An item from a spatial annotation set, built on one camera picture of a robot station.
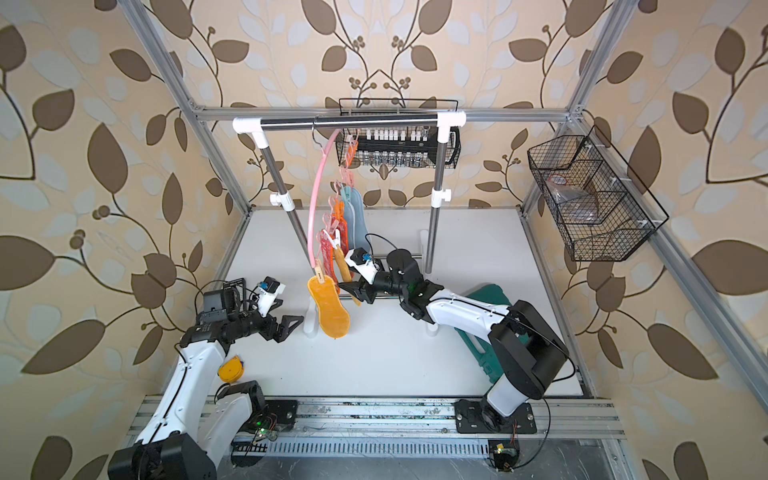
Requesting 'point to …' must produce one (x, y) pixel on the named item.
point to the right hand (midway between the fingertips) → (346, 273)
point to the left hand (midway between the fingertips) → (286, 308)
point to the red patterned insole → (327, 252)
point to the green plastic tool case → (493, 294)
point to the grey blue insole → (355, 230)
